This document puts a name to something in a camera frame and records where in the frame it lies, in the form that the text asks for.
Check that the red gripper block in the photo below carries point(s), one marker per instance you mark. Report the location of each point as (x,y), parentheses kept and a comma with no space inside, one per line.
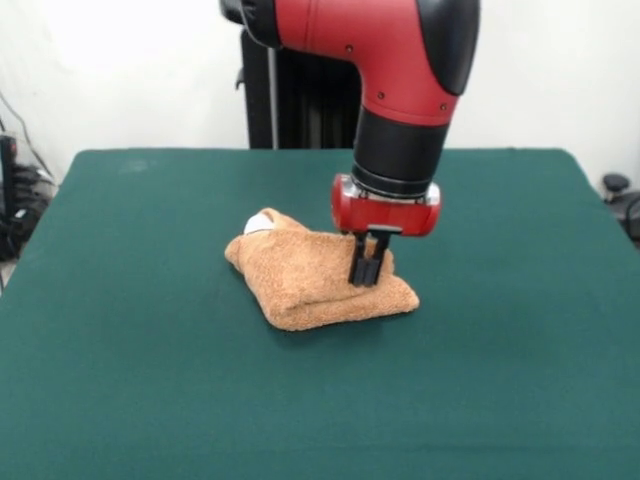
(385,217)

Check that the tan terry towel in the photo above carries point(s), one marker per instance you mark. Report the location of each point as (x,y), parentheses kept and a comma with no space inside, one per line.
(290,280)

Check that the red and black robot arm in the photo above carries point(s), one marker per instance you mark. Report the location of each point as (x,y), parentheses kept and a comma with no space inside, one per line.
(400,75)

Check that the dark green table cloth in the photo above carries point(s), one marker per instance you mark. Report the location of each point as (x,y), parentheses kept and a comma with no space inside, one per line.
(320,400)

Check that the black chair base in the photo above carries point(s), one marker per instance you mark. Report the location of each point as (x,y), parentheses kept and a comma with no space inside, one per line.
(622,200)

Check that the black box device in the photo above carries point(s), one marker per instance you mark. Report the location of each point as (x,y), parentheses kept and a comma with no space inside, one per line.
(7,165)

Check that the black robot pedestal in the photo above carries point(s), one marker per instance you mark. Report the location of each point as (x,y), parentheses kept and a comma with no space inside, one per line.
(300,100)

